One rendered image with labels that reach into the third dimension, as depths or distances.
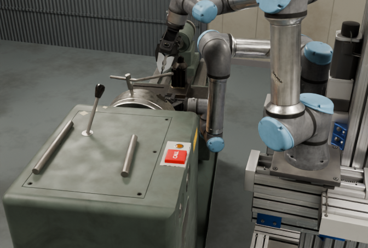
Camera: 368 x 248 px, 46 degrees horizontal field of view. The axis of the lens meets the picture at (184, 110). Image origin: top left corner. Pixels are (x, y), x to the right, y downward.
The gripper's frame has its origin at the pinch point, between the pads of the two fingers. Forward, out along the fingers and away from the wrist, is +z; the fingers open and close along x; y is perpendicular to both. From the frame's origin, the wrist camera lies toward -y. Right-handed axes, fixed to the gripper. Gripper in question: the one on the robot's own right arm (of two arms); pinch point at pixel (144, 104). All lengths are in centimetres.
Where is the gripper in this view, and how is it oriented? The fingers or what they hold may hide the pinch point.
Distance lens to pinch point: 202.9
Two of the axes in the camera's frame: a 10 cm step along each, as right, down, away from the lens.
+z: -9.9, -0.7, 1.2
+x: 0.0, -8.8, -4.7
